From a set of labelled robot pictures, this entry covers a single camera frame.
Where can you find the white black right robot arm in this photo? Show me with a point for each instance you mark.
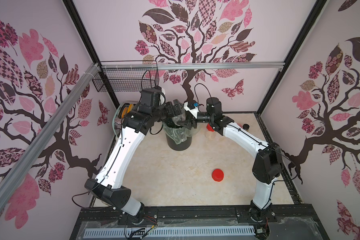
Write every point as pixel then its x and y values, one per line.
pixel 268 157

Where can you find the left aluminium rail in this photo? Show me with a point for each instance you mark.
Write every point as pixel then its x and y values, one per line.
pixel 22 167

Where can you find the brown spice jar black lid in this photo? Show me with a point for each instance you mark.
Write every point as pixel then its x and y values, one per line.
pixel 246 127

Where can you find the red jar lid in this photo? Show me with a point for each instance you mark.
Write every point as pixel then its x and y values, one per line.
pixel 217 175
pixel 210 128

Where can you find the aluminium rail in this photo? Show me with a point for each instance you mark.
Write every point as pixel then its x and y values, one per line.
pixel 195 66
pixel 22 167

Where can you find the yellow toast slice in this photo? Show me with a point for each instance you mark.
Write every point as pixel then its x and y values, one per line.
pixel 126 109

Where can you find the black trash bin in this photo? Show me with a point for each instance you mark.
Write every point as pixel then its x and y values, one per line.
pixel 181 147

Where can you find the mint green toaster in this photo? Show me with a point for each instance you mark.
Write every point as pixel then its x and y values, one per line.
pixel 119 124

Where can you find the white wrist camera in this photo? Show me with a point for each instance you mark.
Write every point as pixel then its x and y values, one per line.
pixel 193 109
pixel 162 98

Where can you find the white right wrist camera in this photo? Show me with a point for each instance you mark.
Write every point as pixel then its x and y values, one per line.
pixel 193 109

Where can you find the back aluminium rail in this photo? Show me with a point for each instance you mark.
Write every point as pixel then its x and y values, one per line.
pixel 195 66

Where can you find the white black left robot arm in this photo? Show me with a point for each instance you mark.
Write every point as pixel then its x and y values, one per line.
pixel 108 184

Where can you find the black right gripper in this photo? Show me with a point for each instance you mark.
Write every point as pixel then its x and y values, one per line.
pixel 193 117

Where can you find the clear plastic bin liner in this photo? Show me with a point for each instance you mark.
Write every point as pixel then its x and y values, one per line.
pixel 178 134

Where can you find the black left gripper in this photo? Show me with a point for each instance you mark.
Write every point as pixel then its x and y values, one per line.
pixel 177 111

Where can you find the oatmeal jar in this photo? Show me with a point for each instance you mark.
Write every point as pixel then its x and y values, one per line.
pixel 210 135
pixel 179 119

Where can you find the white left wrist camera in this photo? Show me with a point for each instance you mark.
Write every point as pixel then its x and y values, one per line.
pixel 162 98

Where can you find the white slotted cable duct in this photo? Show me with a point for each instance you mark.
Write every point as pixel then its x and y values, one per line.
pixel 169 232

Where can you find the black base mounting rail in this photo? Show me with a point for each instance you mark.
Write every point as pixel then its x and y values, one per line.
pixel 283 222

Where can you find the black wire basket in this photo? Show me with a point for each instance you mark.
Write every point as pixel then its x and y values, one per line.
pixel 126 76

